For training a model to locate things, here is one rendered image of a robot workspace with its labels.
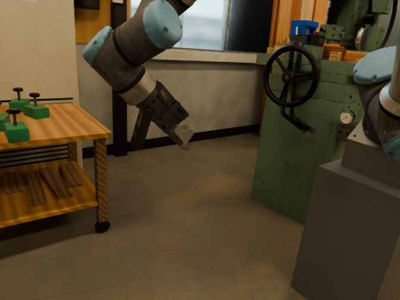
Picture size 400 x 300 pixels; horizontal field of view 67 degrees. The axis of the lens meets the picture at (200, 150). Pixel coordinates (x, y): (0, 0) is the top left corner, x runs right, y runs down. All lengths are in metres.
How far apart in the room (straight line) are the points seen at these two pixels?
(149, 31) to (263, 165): 1.38
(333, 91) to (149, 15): 1.16
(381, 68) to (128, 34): 0.67
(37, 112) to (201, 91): 1.69
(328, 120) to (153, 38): 1.18
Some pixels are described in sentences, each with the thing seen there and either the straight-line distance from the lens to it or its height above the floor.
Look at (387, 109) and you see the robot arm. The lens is 0.83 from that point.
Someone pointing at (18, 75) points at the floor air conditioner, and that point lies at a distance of 2.01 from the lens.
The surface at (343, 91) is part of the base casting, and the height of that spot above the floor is 0.77.
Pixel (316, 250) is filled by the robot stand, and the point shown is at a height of 0.23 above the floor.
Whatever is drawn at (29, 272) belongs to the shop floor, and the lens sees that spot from 1.49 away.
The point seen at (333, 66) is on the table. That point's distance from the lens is 1.63.
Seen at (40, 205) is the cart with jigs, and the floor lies 0.18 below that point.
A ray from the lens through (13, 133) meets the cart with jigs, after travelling 1.30.
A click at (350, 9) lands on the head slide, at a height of 1.16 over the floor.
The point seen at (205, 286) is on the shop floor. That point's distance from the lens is 1.35.
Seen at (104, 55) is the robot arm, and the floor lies 0.89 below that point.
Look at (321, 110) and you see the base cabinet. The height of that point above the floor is 0.66.
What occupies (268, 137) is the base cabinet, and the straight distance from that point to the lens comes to 1.82.
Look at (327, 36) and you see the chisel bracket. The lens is 1.78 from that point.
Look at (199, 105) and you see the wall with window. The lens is 2.93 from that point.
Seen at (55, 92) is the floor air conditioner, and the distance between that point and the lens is 2.05.
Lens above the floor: 0.93
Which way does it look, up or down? 20 degrees down
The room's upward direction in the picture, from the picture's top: 5 degrees clockwise
